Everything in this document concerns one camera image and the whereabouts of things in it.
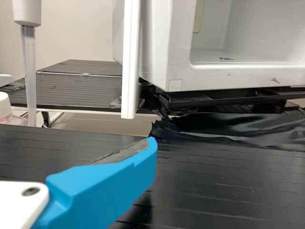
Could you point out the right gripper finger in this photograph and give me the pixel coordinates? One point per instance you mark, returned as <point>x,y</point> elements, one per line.
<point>107,186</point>

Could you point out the white incubator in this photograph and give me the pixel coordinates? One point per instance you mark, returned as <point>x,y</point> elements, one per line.
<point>178,59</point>

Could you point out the black platform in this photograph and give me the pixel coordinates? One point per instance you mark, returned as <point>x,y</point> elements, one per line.
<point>78,86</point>
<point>71,102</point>
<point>214,190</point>

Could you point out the black tray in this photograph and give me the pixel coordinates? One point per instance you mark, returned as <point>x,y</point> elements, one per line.
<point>190,99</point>

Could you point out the white pipette stand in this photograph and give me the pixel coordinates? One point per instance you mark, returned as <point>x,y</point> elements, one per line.
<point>129,59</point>

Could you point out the white-capped bottle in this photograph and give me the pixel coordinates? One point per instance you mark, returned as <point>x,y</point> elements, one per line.
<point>4,102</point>

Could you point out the pipette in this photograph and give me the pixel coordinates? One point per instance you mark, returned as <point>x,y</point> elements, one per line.
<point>26,14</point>

